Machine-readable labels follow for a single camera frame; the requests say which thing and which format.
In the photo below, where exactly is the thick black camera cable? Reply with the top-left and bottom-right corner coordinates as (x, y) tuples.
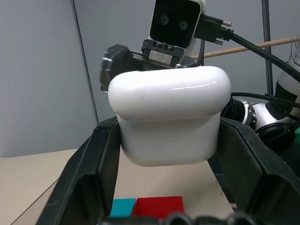
(193, 13), (300, 84)

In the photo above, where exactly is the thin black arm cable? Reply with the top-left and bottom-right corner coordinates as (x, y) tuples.
(231, 92), (300, 122)

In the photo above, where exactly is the wooden rod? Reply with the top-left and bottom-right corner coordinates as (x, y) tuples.
(191, 35), (300, 60)

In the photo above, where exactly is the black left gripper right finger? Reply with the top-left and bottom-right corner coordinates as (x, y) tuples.
(209, 116), (300, 225)

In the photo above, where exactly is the grey metal pole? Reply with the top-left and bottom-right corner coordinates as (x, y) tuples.
(261, 0), (275, 97)

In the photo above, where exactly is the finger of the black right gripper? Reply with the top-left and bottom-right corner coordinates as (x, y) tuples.
(99, 44), (138, 93)

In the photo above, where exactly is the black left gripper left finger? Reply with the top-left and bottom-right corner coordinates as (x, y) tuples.
(37, 116), (121, 225)

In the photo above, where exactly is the cyan block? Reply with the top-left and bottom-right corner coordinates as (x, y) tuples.
(109, 198), (137, 218)

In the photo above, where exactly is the red block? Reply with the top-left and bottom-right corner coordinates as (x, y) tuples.
(130, 195), (185, 218)

